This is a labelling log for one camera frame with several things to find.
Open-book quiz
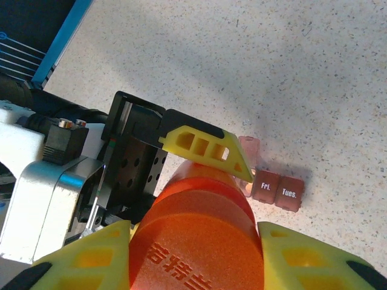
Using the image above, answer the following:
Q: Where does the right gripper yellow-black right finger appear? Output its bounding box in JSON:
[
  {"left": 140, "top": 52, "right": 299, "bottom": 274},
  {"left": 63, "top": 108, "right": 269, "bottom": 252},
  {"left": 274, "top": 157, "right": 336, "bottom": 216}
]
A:
[{"left": 257, "top": 221, "right": 379, "bottom": 290}]

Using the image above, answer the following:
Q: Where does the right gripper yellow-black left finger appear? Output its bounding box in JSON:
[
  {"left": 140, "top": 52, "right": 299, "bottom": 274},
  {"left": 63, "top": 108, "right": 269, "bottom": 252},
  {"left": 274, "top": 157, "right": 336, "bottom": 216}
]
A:
[{"left": 0, "top": 219, "right": 132, "bottom": 290}]

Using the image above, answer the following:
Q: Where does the dark red weekly pill organizer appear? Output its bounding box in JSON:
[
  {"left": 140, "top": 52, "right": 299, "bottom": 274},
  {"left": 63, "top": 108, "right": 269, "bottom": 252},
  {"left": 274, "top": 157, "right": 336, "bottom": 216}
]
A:
[{"left": 238, "top": 135, "right": 305, "bottom": 212}]

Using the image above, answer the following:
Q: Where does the orange pill bottle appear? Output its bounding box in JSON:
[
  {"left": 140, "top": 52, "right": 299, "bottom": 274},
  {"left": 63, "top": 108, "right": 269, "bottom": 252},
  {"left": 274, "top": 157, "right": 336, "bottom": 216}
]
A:
[{"left": 128, "top": 159, "right": 267, "bottom": 290}]

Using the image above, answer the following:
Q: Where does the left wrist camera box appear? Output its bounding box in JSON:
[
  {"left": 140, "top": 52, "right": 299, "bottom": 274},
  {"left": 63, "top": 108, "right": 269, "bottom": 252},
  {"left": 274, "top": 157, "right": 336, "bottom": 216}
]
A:
[{"left": 0, "top": 99, "right": 106, "bottom": 264}]

